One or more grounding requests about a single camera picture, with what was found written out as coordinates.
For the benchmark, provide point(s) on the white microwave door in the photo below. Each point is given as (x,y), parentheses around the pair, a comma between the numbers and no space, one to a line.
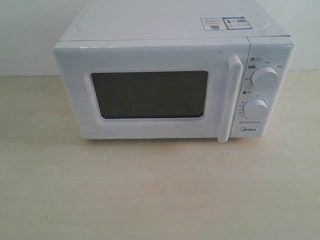
(153,89)

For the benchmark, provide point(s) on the white microwave oven body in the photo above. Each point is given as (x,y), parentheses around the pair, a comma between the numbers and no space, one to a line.
(144,20)

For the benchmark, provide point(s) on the lower white timer knob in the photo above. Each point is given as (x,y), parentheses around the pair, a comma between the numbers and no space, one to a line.
(255,109)

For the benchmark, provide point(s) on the blue white label sticker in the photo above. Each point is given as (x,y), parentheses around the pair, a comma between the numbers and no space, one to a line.
(225,23)

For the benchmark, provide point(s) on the upper white control knob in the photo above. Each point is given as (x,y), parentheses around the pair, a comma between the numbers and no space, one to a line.
(264,78)

